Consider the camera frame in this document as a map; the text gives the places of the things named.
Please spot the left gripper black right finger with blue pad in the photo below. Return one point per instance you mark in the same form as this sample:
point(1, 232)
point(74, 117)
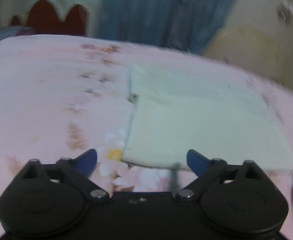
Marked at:
point(207, 171)

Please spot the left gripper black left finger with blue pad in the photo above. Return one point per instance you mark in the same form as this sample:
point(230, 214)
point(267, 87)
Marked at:
point(76, 173)

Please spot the pale yellow-green cloth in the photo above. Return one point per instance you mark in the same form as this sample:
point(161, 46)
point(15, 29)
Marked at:
point(176, 111)

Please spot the red and white headboard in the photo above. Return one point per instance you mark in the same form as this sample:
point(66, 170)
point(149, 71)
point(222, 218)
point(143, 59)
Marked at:
point(43, 18)

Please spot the blue curtain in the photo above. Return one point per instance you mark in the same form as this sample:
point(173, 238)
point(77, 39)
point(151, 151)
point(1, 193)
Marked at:
point(185, 25)

